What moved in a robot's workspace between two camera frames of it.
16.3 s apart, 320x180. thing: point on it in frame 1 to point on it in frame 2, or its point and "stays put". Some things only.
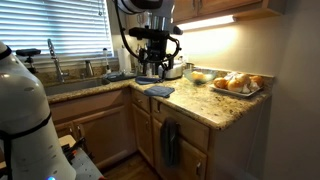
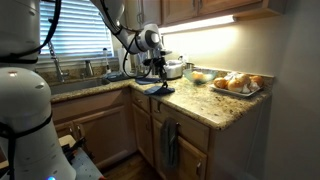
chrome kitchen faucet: [62, 75] stays put
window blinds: [74, 27] stays put
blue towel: [161, 91] stays put
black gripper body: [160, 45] to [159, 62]
